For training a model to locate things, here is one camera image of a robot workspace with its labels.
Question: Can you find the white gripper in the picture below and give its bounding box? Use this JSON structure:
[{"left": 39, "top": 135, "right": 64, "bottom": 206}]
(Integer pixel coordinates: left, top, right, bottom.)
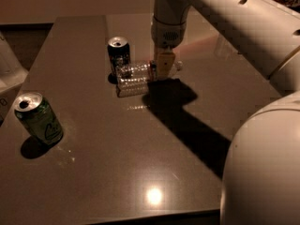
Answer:
[{"left": 151, "top": 18, "right": 187, "bottom": 80}]

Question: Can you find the clear plastic water bottle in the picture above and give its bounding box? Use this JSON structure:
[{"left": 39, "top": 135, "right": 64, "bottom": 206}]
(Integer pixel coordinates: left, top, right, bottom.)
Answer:
[{"left": 115, "top": 59, "right": 184, "bottom": 98}]

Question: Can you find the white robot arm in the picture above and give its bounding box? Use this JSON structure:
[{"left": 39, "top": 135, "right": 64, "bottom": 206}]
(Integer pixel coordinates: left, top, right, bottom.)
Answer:
[{"left": 152, "top": 0, "right": 300, "bottom": 225}]

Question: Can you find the blue pepsi can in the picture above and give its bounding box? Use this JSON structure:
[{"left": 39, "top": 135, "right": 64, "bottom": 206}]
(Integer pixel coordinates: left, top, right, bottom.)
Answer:
[{"left": 107, "top": 37, "right": 130, "bottom": 77}]

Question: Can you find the green soda can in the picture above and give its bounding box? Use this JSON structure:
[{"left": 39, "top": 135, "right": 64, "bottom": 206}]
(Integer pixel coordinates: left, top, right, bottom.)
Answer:
[{"left": 13, "top": 92, "right": 64, "bottom": 147}]

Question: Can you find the white object at left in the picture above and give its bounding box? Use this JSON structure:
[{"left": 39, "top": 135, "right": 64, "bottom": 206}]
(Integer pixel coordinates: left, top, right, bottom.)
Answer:
[{"left": 0, "top": 32, "right": 28, "bottom": 125}]

